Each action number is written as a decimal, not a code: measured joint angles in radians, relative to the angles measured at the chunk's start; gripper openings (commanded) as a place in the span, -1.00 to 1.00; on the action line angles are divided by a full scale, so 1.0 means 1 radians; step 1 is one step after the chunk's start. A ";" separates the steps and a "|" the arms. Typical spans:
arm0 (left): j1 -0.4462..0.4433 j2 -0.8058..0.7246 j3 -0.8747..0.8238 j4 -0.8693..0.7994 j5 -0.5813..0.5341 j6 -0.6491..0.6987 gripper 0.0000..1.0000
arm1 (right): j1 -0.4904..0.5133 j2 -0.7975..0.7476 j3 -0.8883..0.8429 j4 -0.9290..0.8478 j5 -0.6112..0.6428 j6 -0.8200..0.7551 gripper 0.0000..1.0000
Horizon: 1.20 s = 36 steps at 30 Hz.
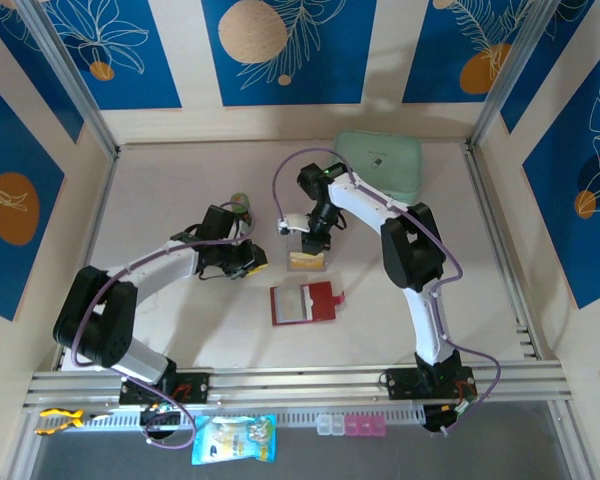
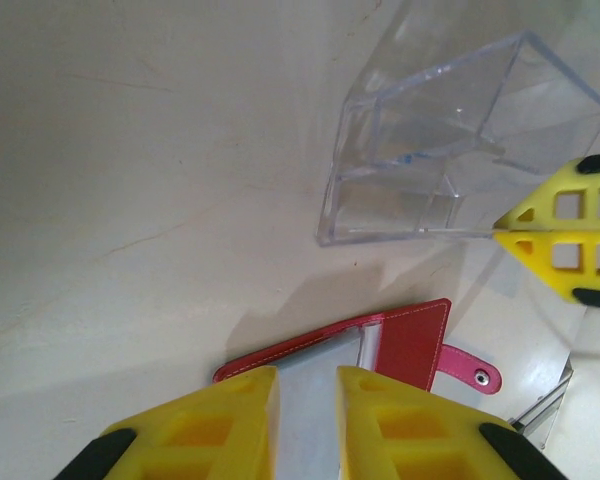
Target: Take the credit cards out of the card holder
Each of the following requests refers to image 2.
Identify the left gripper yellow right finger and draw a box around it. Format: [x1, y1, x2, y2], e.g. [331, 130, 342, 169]
[336, 366, 569, 480]

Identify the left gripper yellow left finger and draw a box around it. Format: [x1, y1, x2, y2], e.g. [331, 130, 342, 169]
[54, 366, 282, 480]

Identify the red card holder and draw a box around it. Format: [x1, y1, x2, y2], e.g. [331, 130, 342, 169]
[212, 298, 504, 480]

